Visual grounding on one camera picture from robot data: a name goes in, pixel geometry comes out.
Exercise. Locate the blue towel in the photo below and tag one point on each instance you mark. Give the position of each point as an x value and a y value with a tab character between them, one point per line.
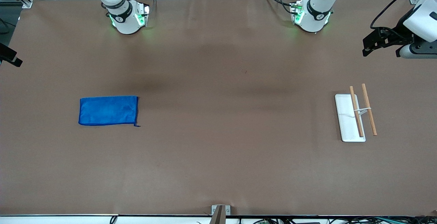
109	110

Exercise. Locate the brown table cover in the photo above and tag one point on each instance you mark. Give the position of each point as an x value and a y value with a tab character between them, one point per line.
218	149

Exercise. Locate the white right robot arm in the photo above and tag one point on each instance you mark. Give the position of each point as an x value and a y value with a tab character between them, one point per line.
123	19

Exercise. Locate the white towel rack wooden bars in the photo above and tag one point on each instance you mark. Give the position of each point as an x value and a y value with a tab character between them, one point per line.
344	125

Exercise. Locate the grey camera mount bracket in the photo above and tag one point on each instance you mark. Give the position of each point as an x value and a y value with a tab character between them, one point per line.
218	213

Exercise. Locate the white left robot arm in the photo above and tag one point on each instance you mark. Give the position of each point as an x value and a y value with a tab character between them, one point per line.
315	15

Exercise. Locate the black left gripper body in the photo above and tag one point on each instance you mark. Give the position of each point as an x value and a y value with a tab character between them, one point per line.
398	32

